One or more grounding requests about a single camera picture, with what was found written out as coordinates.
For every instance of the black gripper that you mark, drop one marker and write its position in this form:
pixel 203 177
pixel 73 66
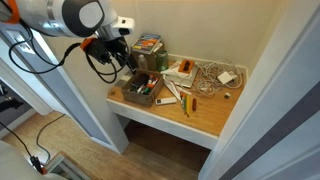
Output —
pixel 105 50

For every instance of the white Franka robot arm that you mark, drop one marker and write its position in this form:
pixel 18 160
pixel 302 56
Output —
pixel 50 16

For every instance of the brown cardboard box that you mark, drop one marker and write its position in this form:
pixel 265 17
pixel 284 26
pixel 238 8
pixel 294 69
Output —
pixel 140 98

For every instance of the clear plastic bottle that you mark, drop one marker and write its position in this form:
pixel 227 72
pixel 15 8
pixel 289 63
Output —
pixel 142 62

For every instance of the grey flat pad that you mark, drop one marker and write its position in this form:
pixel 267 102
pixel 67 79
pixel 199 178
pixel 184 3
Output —
pixel 122 81

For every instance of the black case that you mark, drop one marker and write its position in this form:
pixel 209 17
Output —
pixel 140 80

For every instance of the small brown carton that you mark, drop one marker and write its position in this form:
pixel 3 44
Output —
pixel 151 60

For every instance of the colourful book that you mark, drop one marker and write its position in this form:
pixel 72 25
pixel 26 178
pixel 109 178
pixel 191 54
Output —
pixel 146 42

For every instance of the white marker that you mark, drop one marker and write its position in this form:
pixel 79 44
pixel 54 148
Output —
pixel 141 88

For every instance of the red capped marker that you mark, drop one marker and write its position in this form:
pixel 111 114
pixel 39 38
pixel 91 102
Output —
pixel 152 81

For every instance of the green glass jar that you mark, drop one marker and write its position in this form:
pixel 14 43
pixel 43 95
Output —
pixel 162 60

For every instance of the green marker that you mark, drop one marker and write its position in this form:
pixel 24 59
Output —
pixel 146 90

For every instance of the white paper sheet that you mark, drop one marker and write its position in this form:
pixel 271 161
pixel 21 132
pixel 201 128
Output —
pixel 172 88

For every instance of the white paper stack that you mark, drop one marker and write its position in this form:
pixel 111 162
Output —
pixel 180 78

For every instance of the white remote control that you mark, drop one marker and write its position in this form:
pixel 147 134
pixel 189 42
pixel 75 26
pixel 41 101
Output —
pixel 166 100

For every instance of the orange pencil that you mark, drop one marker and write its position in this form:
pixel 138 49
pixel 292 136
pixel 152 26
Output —
pixel 182 96

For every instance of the green pencil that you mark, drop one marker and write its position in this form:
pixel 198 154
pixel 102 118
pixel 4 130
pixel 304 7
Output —
pixel 184 104

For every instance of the white power adapter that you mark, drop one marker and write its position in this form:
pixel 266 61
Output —
pixel 226 77

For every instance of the small round cap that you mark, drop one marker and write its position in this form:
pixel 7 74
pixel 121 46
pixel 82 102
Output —
pixel 227 95

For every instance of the metal floor vent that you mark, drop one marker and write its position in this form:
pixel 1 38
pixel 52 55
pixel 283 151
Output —
pixel 65 165

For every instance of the black plug with orange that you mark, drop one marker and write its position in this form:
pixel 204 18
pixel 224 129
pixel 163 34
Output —
pixel 37 164

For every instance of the white wall switch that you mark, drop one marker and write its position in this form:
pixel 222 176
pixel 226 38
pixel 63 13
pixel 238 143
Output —
pixel 18 40

